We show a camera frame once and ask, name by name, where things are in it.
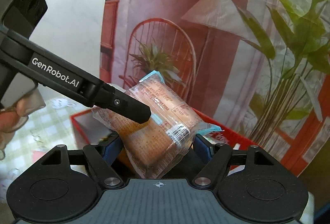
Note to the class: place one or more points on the person's left hand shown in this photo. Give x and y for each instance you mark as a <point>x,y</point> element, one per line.
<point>13,118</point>

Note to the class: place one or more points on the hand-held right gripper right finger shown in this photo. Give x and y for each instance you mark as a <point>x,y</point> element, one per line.
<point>202,148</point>

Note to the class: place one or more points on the packaged sliced bread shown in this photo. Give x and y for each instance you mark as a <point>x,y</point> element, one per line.
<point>154,131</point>

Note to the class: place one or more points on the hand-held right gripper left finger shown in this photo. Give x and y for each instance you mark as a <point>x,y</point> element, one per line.
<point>112,150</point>

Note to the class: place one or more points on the checkered tablecloth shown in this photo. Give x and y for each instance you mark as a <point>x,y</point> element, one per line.
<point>51,131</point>

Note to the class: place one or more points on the printed room scene backdrop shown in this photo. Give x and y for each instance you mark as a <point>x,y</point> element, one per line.
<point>219,33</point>

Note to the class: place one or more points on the red cardboard box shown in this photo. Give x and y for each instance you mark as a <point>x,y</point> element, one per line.
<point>232,139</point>

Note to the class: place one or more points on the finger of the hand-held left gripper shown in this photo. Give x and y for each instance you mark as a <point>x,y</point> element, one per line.
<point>129,108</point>

